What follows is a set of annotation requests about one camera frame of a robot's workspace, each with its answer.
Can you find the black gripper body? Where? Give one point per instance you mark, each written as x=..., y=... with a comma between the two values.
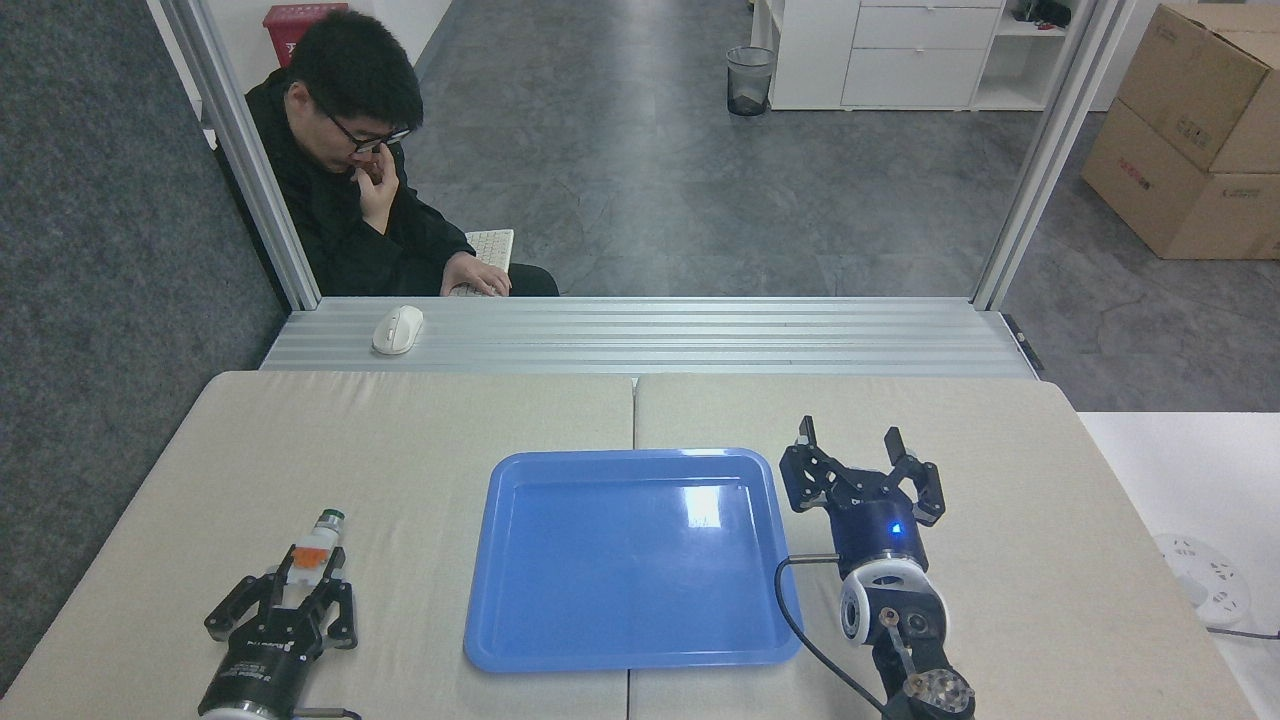
x=265, y=660
x=880, y=530

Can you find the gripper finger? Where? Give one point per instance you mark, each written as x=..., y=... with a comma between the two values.
x=335, y=615
x=918, y=485
x=810, y=475
x=235, y=610

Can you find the white orange switch part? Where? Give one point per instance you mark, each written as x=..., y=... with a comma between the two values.
x=312, y=555

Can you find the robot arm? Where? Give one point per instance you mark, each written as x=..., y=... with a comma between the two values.
x=900, y=620
x=245, y=712

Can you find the blue plastic tray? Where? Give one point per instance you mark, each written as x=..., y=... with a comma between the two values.
x=630, y=560

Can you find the person's left hand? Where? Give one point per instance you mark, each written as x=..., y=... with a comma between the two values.
x=478, y=275

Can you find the person's right hand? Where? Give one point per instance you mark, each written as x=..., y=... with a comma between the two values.
x=378, y=195

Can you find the silver aluminium profile platform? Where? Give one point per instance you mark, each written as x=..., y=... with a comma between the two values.
x=760, y=335

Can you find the white side table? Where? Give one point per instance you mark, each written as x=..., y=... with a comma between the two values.
x=1180, y=470

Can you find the white computer mouse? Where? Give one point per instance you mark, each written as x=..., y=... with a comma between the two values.
x=398, y=329

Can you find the white round power socket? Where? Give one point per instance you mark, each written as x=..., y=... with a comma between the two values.
x=1205, y=580

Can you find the grey felt partition panel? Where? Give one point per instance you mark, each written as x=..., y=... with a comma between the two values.
x=110, y=300

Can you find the large cardboard box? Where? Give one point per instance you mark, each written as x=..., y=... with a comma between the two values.
x=1160, y=195

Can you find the white keyboard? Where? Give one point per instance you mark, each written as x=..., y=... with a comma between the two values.
x=490, y=248

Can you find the person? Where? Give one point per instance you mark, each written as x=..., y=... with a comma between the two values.
x=330, y=220

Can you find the black mesh waste basket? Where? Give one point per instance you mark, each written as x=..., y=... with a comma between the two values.
x=750, y=80

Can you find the white drawer cabinet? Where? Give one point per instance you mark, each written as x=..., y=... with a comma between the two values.
x=900, y=60

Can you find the black-framed glasses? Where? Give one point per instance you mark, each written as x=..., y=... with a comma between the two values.
x=365, y=138

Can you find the black items on shelf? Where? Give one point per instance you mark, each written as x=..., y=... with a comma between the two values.
x=1045, y=12

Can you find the small cardboard box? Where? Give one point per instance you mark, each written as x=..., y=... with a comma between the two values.
x=1200, y=80

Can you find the red bin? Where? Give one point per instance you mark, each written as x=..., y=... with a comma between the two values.
x=300, y=25

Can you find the silver aluminium post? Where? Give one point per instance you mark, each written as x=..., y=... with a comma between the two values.
x=240, y=150
x=1050, y=150

